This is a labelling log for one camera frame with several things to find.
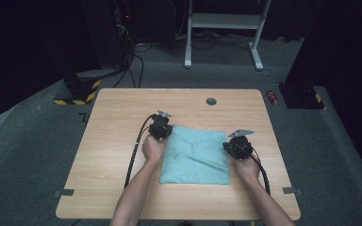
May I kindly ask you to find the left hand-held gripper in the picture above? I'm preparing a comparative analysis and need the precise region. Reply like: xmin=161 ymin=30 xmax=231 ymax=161
xmin=147 ymin=109 xmax=173 ymax=141

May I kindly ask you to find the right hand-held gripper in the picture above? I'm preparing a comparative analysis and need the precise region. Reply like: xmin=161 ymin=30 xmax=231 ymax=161
xmin=222 ymin=128 xmax=255 ymax=161

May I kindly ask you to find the teal cloth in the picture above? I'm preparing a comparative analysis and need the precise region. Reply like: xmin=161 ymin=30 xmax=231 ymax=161
xmin=158 ymin=124 xmax=231 ymax=186

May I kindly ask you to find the person's left hand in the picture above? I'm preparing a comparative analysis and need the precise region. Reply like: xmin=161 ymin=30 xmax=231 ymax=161
xmin=141 ymin=134 xmax=168 ymax=166

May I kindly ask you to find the person's right hand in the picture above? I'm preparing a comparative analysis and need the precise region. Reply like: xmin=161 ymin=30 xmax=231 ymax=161
xmin=229 ymin=154 xmax=261 ymax=185

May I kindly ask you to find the small red object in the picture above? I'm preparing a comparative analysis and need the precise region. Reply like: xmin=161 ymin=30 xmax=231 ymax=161
xmin=266 ymin=89 xmax=279 ymax=106

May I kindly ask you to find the grey tape piece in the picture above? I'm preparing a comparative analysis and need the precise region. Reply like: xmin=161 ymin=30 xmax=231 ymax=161
xmin=282 ymin=186 xmax=304 ymax=196
xmin=55 ymin=188 xmax=75 ymax=198

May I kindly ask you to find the yellow black striped stand base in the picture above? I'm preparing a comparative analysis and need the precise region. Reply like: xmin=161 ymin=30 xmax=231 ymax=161
xmin=53 ymin=69 xmax=103 ymax=106

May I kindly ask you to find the dark equipment rack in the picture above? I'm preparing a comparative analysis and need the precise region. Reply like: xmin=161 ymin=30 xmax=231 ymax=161
xmin=112 ymin=0 xmax=136 ymax=69

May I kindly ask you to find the white metal stand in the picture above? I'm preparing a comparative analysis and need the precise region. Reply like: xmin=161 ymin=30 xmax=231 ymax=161
xmin=184 ymin=0 xmax=272 ymax=72

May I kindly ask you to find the left hand-held gripper cable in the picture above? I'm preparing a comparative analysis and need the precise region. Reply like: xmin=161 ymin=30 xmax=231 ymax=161
xmin=123 ymin=114 xmax=155 ymax=190

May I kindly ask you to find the hand-held gripper cable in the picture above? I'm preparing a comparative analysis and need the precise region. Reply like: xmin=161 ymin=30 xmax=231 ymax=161
xmin=249 ymin=147 xmax=272 ymax=196
xmin=123 ymin=114 xmax=155 ymax=190

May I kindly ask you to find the right hand-held gripper cable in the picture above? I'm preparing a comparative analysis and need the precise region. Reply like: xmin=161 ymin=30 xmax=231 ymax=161
xmin=249 ymin=147 xmax=272 ymax=196

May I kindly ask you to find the black floor cable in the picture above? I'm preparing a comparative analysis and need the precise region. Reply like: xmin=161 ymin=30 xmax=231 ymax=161
xmin=128 ymin=53 xmax=145 ymax=89
xmin=112 ymin=46 xmax=136 ymax=89

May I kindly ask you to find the tangle of floor cables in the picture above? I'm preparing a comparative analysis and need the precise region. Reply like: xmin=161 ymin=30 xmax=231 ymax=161
xmin=191 ymin=31 xmax=253 ymax=51

